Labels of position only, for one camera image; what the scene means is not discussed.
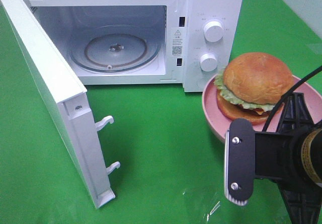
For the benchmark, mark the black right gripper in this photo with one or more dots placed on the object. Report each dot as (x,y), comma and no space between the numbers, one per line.
(277,153)

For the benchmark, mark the toy burger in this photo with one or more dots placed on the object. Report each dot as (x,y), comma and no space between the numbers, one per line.
(251,85)

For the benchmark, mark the white microwave door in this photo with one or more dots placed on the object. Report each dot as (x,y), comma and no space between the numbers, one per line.
(66,100)

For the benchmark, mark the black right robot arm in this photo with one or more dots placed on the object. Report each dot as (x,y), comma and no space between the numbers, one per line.
(310,158)

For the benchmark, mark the lower white round knob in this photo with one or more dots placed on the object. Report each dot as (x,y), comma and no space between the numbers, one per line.
(208,62)

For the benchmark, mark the white round knob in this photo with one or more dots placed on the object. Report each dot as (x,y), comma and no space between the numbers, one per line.
(208,62)
(213,31)

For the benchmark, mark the clear tape piece centre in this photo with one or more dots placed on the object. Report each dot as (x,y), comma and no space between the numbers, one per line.
(203,205)

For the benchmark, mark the upper white round knob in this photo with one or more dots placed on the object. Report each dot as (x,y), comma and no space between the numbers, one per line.
(213,31)

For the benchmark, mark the white warning label sticker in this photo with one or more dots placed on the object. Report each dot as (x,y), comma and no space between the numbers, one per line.
(178,39)

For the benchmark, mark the glass microwave turntable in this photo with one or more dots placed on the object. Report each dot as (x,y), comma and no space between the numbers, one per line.
(116,48)

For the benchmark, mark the white microwave oven body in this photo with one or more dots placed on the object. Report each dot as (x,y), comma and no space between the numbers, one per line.
(61,19)

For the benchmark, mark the silver black camera mount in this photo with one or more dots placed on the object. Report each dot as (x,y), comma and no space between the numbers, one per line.
(239,162)

